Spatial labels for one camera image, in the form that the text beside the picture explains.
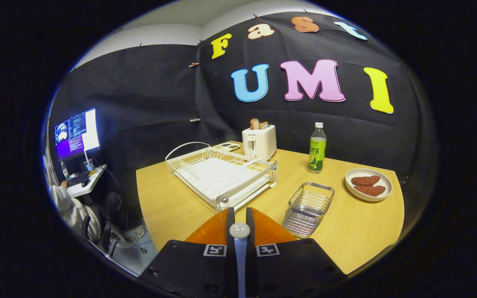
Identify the metal spoon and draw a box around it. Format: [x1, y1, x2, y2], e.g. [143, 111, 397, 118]
[229, 222, 251, 298]

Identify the white office desk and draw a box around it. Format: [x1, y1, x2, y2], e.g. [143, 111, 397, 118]
[65, 164, 108, 198]

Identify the computer monitor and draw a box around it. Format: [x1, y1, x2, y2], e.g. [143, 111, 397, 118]
[54, 108, 100, 161]

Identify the white wire dish rack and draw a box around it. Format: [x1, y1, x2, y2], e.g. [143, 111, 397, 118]
[165, 142, 278, 212]

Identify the black backdrop cloth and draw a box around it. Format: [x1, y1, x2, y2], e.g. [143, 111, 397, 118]
[48, 12, 436, 220]

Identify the black office chair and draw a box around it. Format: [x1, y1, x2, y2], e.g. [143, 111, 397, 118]
[81, 192, 148, 259]

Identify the white toaster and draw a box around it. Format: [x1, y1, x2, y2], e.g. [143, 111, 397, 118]
[242, 125, 277, 159]

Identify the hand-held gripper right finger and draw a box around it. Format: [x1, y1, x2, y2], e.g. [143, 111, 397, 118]
[246, 207, 347, 298]

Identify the metal wire basket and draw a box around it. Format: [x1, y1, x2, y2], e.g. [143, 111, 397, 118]
[283, 182, 335, 238]

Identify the white dish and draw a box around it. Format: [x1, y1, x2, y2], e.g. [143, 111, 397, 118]
[345, 168, 393, 202]

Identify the green tea bottle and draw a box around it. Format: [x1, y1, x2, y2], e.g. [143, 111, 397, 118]
[307, 122, 327, 174]

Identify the black keyboard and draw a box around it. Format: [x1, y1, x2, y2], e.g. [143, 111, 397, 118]
[67, 172, 91, 187]

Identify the red meat slice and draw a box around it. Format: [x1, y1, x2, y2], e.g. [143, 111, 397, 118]
[354, 185, 386, 197]
[351, 175, 381, 186]

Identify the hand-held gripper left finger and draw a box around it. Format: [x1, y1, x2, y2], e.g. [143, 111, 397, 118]
[138, 207, 236, 298]

